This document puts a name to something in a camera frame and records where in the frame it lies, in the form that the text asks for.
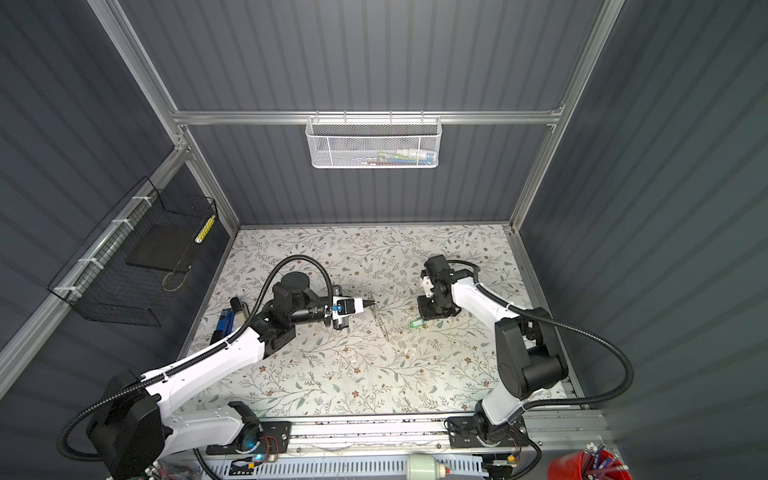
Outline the metal perforated ring disc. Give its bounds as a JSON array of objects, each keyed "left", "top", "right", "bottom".
[{"left": 372, "top": 306, "right": 390, "bottom": 342}]

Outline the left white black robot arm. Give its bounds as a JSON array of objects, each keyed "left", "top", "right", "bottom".
[{"left": 56, "top": 254, "right": 376, "bottom": 479}]

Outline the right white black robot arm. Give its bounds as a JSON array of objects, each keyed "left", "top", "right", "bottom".
[{"left": 417, "top": 255, "right": 635, "bottom": 445}]

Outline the blue black tool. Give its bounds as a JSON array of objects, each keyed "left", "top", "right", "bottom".
[{"left": 209, "top": 297, "right": 250, "bottom": 346}]

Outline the white cylinder canister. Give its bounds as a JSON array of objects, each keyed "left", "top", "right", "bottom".
[{"left": 405, "top": 454, "right": 450, "bottom": 480}]

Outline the yellow marker in basket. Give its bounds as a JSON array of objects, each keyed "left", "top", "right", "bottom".
[{"left": 194, "top": 214, "right": 217, "bottom": 244}]

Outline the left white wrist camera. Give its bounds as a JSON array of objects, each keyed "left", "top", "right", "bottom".
[{"left": 331, "top": 296, "right": 365, "bottom": 315}]

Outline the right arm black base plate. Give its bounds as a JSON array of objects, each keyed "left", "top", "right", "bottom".
[{"left": 443, "top": 416, "right": 527, "bottom": 449}]

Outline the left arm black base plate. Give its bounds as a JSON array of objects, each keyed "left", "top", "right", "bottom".
[{"left": 205, "top": 421, "right": 292, "bottom": 455}]

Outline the white mesh wall basket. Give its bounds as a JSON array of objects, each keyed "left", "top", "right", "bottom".
[{"left": 305, "top": 114, "right": 443, "bottom": 170}]

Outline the white slotted cable duct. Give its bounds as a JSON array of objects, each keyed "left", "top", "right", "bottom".
[{"left": 207, "top": 454, "right": 490, "bottom": 479}]

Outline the black wire wall basket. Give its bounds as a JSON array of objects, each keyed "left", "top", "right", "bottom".
[{"left": 48, "top": 181, "right": 219, "bottom": 327}]

